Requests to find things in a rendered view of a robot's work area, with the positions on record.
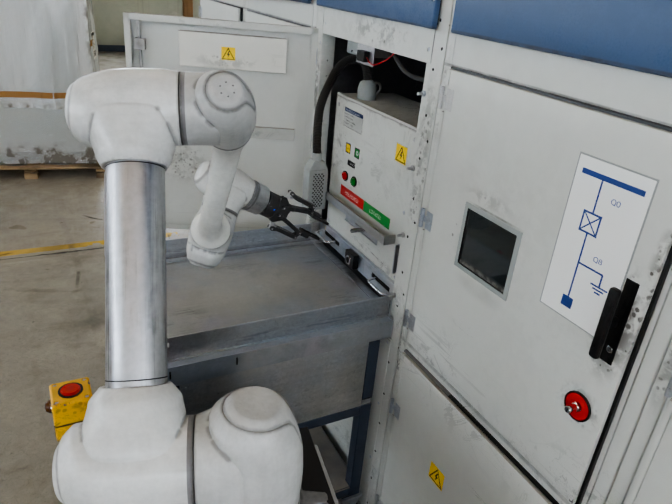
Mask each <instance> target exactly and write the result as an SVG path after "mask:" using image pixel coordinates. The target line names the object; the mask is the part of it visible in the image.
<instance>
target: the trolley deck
mask: <svg viewBox="0 0 672 504"><path fill-rule="evenodd" d="M166 284H167V338H168V337H174V336H179V335H184V334H189V333H195V332H200V331H205V330H210V329H216V328H221V327H226V326H231V325H236V324H242V323H247V322H252V321H257V320H263V319H268V318H273V317H278V316H283V315H289V314H294V313H299V312H304V311H310V310H315V309H320V308H325V307H331V306H336V305H341V304H346V303H351V302H357V301H362V300H367V299H370V298H369V297H368V296H367V295H366V294H365V293H364V292H363V291H362V290H361V289H360V288H359V287H358V286H357V285H356V284H355V283H354V282H353V281H352V280H351V279H350V278H349V277H347V276H346V275H345V274H344V273H343V272H342V271H341V270H340V269H339V268H338V267H337V266H336V265H335V264H334V263H333V262H332V261H331V260H330V259H329V258H328V257H327V256H326V255H325V254H324V253H323V252H322V251H321V250H320V249H319V248H318V247H317V246H316V245H315V244H307V245H300V246H293V247H285V248H278V249H270V250H263V251H256V252H248V253H241V254H234V255H226V256H224V258H223V259H222V261H221V262H220V263H219V264H218V265H217V266H216V267H213V268H212V269H206V268H202V267H199V266H196V265H193V264H191V263H190V261H182V262H175V263H167V264H166ZM392 327H393V320H392V319H390V318H389V317H384V318H379V319H374V320H369V321H365V322H360V323H355V324H350V325H346V326H341V327H336V328H331V329H326V330H322V331H317V332H312V333H307V334H303V335H298V336H293V337H288V338H284V339H279V340H274V341H269V342H265V343H260V344H255V345H250V346H246V347H241V348H236V349H231V350H227V351H222V352H217V353H212V354H208V355H203V356H198V357H193V358H188V359H184V360H179V361H174V362H169V363H168V381H171V382H172V383H173V384H174V385H175V386H180V385H184V384H188V383H193V382H197V381H201V380H206V379H210V378H214V377H219V376H223V375H228V374H232V373H236V372H241V371H245V370H249V369H254V368H258V367H262V366H267V365H271V364H276V363H280V362H284V361H289V360H293V359H297V358H302V357H306V356H310V355H315V354H319V353H324V352H328V351H332V350H337V349H341V348H345V347H350V346H354V345H359V344H363V343H367V342H372V341H376V340H380V339H385V338H389V337H391V333H392Z"/></svg>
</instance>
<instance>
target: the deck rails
mask: <svg viewBox="0 0 672 504"><path fill-rule="evenodd" d="M311 224H312V223H305V224H297V225H294V226H295V227H296V228H298V229H299V227H301V228H303V229H305V230H307V231H309V232H311ZM310 238H311V237H310V236H309V237H308V238H305V237H303V236H300V235H299V236H298V237H297V239H293V238H290V237H288V236H286V235H284V234H282V233H280V232H277V231H271V230H270V229H269V228H263V229H254V230H246V231H237V232H234V233H233V237H232V240H231V242H230V245H229V247H228V249H227V252H226V254H225V256H226V255H234V254H241V253H248V252H256V251H263V250H270V249H278V248H285V247H293V246H300V245H307V244H314V242H313V241H312V240H311V239H310ZM187 241H188V237H187V238H178V239H170V240H166V264H167V263H175V262H182V261H189V259H188V258H187V253H186V246H187ZM389 303H390V297H388V296H383V297H378V298H372V299H367V300H362V301H357V302H351V303H346V304H341V305H336V306H331V307H325V308H320V309H315V310H310V311H304V312H299V313H294V314H289V315H283V316H278V317H273V318H268V319H263V320H257V321H252V322H247V323H242V324H236V325H231V326H226V327H221V328H216V329H210V330H205V331H200V332H195V333H189V334H184V335H179V336H174V337H168V338H167V343H169V347H167V360H168V363H169V362H174V361H179V360H184V359H188V358H193V357H198V356H203V355H208V354H212V353H217V352H222V351H227V350H231V349H236V348H241V347H246V346H250V345H255V344H260V343H265V342H269V341H274V340H279V339H284V338H288V337H293V336H298V335H303V334H307V333H312V332H317V331H322V330H326V329H331V328H336V327H341V326H346V325H350V324H355V323H360V322H365V321H369V320H374V319H379V318H384V317H388V316H389V315H388V310H389Z"/></svg>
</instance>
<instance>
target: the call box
mask: <svg viewBox="0 0 672 504"><path fill-rule="evenodd" d="M70 383H75V384H78V385H80V387H81V389H80V391H79V392H78V393H77V394H75V395H72V396H64V395H62V394H61V393H60V390H61V388H62V387H63V386H65V385H67V384H70ZM49 389H50V399H51V408H52V414H53V420H54V429H55V435H56V438H57V441H58V442H60V440H61V438H62V436H63V435H64V434H65V433H66V431H67V430H68V429H69V428H70V427H71V426H72V425H73V424H76V423H80V422H83V420H84V417H85V413H86V410H87V404H88V401H89V400H90V398H91V397H92V391H91V386H90V380H89V378H88V377H84V378H80V379H75V380H70V381H65V382H60V383H56V384H51V385H50V386H49Z"/></svg>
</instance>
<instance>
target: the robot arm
mask: <svg viewBox="0 0 672 504"><path fill-rule="evenodd" d="M65 117H66V122H67V125H68V128H69V129H70V131H71V132H72V134H73V136H74V137H75V138H76V139H78V140H79V141H80V142H81V143H83V144H84V145H87V146H92V148H93V151H94V153H95V157H96V160H97V162H98V163H99V165H100V166H101V168H102V169H104V170H105V172H104V256H105V386H102V387H99V388H98V390H97V391H96V392H95V393H94V394H93V396H92V397H91V398H90V400H89V401H88V404H87V410H86V413H85V417H84V420H83V422H80V423H76V424H73V425H72V426H71V427H70V428H69V429H68V430H67V431H66V433H65V434H64V435H63V436H62V438H61V440H60V442H59V444H58V446H57V448H56V450H55V453H54V456H53V463H52V480H53V487H54V491H55V494H56V496H57V498H58V500H59V501H60V502H62V503H63V504H328V503H327V500H328V496H327V494H326V493H325V492H315V491H304V490H302V487H301V484H302V475H303V443H302V438H301V434H300V430H299V426H298V423H297V420H296V417H295V415H294V413H293V411H292V409H291V407H290V405H289V404H288V402H287V401H286V400H285V399H284V398H283V397H282V396H281V395H280V394H279V393H277V392H275V391H273V390H271V389H268V388H265V387H260V386H249V387H242V388H238V389H235V390H233V391H231V392H229V393H228V394H226V395H224V396H223V397H222V398H220V399H219V400H218V401H217V402H216V403H215V404H214V405H213V407H212V408H210V409H208V410H205V411H203V412H201V413H198V414H196V415H186V408H185V405H184V401H183V395H182V393H181V392H180V390H179V389H178V388H177V387H176V386H175V385H174V384H173V383H172V382H171V381H168V360H167V284H166V208H165V171H167V169H168V168H169V166H170V165H171V163H172V160H173V156H174V153H175V149H176V146H190V145H207V146H212V148H213V149H212V157H211V160H209V161H205V162H203V163H202V164H201V165H200V166H199V167H198V169H197V171H196V173H195V175H194V183H195V185H196V187H197V188H198V190H199V191H200V192H202V193H203V202H202V205H201V208H200V210H199V212H198V213H197V214H196V215H195V217H194V219H193V222H192V224H191V227H190V230H189V233H188V241H187V246H186V253H187V258H188V259H189V261H190V263H191V264H193V265H196V266H199V267H202V268H206V269H212V268H213V267H216V266H217V265H218V264H219V263H220V262H221V261H222V259H223V258H224V256H225V254H226V252H227V249H228V247H229V245H230V242H231V240H232V237H233V233H234V228H235V223H236V219H237V216H238V214H239V212H240V210H241V209H243V210H246V211H248V212H251V213H253V214H255V215H257V214H260V215H262V216H264V217H267V218H269V220H270V224H268V226H267V227H268V228H269V229H270V230H271V231H277V232H280V233H282V234H284V235H286V236H288V237H290V238H293V239H297V237H298V236H299V235H300V236H303V237H305V238H308V237H309V236H310V237H312V238H314V239H316V240H320V238H319V237H318V236H317V235H315V234H313V233H311V232H309V231H307V230H305V229H303V228H301V227H299V229H298V228H296V227H295V226H294V225H293V224H292V223H291V222H290V221H289V220H288V219H286V218H287V216H288V214H289V213H290V211H291V212H299V213H305V214H308V215H309V216H310V217H312V218H313V219H316V220H318V221H320V222H322V223H324V224H326V225H329V223H328V222H327V221H326V220H324V219H322V218H320V217H321V215H320V214H319V213H317V212H316V211H314V209H315V205H314V204H312V203H311V202H309V201H307V200H305V199H303V198H301V197H299V196H297V195H296V194H295V193H294V192H293V191H291V190H288V194H286V195H285V196H280V195H277V194H275V193H274V192H272V191H270V189H269V188H268V187H267V186H265V185H263V184H261V183H259V182H257V181H256V180H253V179H252V178H250V177H249V176H248V175H247V174H246V173H245V172H243V171H241V170H240V169H238V168H237V166H238V162H239V159H240V155H241V152H242V149H243V147H244V146H245V145H246V144H247V143H248V141H249V140H250V138H251V135H252V133H253V131H254V129H255V126H256V117H257V111H256V103H255V100H254V97H253V94H252V92H251V90H250V88H249V86H248V85H247V84H246V82H245V81H244V80H243V79H242V78H241V77H239V76H238V75H237V74H235V73H233V72H230V71H227V70H213V71H209V72H186V71H171V70H166V69H160V68H116V69H107V70H102V71H98V72H94V73H91V74H88V75H85V76H83V77H80V78H78V79H77V80H76V81H75V82H74V83H72V84H71V85H70V86H69V88H68V90H67V93H66V97H65ZM293 198H294V199H295V200H296V201H298V202H300V203H302V204H304V205H306V206H308V207H309V208H305V207H300V206H295V205H291V204H289V201H288V199H293ZM277 221H283V222H284V223H286V224H287V225H288V226H289V227H290V228H291V229H292V230H294V231H295V232H294V233H292V232H290V231H288V230H286V229H284V228H282V227H280V226H277V225H276V224H275V223H274V222H277Z"/></svg>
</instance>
